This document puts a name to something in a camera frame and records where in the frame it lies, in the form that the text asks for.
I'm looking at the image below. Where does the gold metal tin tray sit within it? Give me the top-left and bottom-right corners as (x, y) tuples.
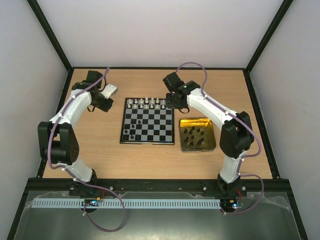
(178, 118), (217, 153)

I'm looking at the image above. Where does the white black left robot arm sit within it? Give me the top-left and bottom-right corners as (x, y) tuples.
(37, 68), (118, 186)

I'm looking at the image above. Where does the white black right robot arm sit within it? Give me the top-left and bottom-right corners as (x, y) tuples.
(163, 72), (254, 196)

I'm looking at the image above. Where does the black and grey chessboard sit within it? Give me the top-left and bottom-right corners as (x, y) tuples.
(119, 97), (175, 145)

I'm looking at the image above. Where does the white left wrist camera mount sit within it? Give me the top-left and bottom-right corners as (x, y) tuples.
(101, 84), (118, 99)

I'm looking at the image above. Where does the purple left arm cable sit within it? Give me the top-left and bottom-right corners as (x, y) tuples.
(47, 66), (127, 232)

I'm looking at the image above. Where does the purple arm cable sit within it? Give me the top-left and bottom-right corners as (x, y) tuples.
(175, 61), (265, 215)
(47, 66), (127, 232)

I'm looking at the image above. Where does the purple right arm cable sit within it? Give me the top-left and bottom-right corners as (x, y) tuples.
(175, 61), (265, 215)

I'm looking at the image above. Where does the black aluminium frame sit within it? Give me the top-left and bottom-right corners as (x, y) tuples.
(4, 0), (320, 240)

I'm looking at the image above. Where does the white slotted cable duct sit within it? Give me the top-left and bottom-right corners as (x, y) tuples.
(31, 198), (221, 210)

